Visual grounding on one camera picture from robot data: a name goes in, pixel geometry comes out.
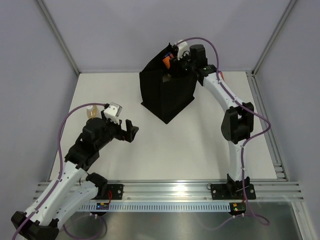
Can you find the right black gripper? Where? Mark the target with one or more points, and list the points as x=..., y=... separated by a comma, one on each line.
x=175, y=63

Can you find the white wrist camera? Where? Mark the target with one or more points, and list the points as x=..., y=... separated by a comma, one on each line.
x=183, y=49
x=112, y=112

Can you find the beige pump bottle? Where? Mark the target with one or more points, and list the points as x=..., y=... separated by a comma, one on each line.
x=166, y=78

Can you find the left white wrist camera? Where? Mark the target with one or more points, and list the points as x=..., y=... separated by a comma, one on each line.
x=112, y=112

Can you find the black canvas bag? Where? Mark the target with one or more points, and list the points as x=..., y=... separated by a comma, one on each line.
x=165, y=99

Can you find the white slotted cable duct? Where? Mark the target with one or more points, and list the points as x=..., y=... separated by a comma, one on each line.
x=156, y=207

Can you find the right aluminium corner post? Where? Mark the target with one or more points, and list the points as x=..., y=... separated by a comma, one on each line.
x=275, y=33

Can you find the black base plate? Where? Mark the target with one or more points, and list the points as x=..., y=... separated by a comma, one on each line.
x=114, y=190
x=225, y=191

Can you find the orange tube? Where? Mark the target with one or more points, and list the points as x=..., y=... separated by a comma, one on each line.
x=221, y=76
x=168, y=59

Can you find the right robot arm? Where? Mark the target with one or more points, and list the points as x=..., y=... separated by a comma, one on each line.
x=237, y=124

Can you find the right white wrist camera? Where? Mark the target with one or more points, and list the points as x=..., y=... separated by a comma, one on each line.
x=183, y=49

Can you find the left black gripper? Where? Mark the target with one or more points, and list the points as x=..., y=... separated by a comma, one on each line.
x=131, y=130

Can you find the amber liquid clear bottle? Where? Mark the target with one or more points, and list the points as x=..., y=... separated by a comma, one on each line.
x=93, y=111

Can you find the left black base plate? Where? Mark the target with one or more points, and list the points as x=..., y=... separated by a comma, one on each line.
x=114, y=190

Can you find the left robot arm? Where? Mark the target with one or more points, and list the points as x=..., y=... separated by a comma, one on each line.
x=47, y=215

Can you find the aluminium front rail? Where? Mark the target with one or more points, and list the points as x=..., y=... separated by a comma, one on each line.
x=198, y=190

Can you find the left aluminium corner post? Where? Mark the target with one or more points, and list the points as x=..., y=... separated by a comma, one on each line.
x=57, y=35

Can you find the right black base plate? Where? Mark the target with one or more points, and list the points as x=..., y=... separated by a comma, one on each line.
x=225, y=191

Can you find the aluminium corner post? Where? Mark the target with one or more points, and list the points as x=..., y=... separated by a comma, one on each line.
x=57, y=35
x=275, y=33

